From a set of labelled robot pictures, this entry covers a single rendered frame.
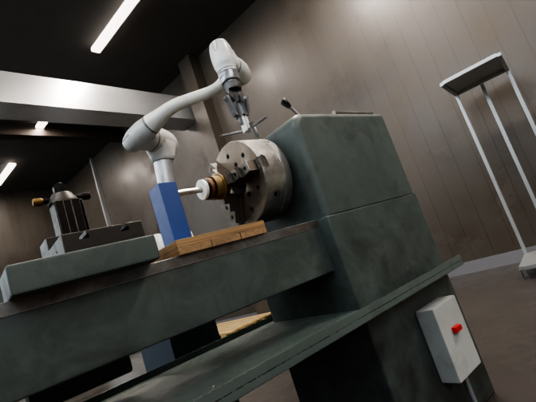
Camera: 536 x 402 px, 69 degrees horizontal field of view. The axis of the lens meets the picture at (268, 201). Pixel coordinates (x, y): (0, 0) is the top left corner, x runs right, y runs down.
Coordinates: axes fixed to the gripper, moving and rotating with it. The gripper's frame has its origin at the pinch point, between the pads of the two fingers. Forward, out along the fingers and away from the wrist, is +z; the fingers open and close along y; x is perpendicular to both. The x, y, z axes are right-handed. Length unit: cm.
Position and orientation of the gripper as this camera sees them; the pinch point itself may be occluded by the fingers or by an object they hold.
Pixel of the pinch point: (245, 124)
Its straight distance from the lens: 174.1
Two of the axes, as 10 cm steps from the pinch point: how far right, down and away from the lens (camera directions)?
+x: 5.9, -3.2, -7.4
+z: 3.2, 9.4, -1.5
